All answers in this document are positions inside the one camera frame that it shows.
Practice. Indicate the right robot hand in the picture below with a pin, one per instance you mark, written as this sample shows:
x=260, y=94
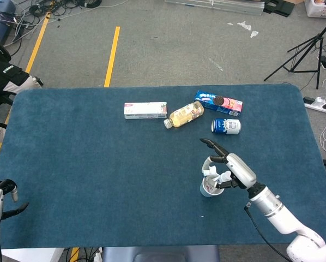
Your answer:
x=239, y=169

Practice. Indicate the white toothpaste tube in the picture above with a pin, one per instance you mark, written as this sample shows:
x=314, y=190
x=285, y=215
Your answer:
x=216, y=178

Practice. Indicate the light blue plastic cup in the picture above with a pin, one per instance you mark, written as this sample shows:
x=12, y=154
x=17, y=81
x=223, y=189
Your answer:
x=208, y=192

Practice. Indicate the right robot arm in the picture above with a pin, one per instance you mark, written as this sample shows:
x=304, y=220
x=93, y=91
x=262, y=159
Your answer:
x=283, y=215

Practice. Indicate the blue white drink can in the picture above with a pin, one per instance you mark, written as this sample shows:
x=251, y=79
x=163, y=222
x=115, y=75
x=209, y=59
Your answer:
x=228, y=126

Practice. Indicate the white toothpaste box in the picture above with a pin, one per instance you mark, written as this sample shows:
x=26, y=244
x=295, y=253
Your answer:
x=144, y=110

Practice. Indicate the blue cookie box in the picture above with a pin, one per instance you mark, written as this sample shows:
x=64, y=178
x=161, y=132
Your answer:
x=220, y=102

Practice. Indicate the yellow drink bottle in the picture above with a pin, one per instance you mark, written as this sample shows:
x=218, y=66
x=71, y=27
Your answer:
x=184, y=114

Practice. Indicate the blue table cloth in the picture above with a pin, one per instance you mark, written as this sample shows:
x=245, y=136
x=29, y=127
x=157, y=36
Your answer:
x=84, y=163

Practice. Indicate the white power strip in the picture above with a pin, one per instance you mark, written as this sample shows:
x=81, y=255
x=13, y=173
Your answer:
x=315, y=105

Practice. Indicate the person in black jacket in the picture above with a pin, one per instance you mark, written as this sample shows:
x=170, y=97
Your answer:
x=5, y=76

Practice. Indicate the small white paper scrap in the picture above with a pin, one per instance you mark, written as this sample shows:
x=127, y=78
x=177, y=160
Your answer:
x=254, y=34

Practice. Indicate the large white paper scrap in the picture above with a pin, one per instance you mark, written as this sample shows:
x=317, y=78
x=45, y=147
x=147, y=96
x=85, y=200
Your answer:
x=244, y=25

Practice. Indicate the black tripod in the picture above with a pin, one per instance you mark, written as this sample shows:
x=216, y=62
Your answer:
x=320, y=38

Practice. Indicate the grey aluminium rails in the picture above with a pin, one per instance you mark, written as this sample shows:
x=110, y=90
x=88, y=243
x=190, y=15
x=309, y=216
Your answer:
x=220, y=6

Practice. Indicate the black metal plates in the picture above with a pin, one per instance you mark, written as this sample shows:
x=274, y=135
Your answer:
x=280, y=9

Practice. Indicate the white plastic basket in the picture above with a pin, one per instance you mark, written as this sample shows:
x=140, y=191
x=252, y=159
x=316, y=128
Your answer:
x=318, y=11

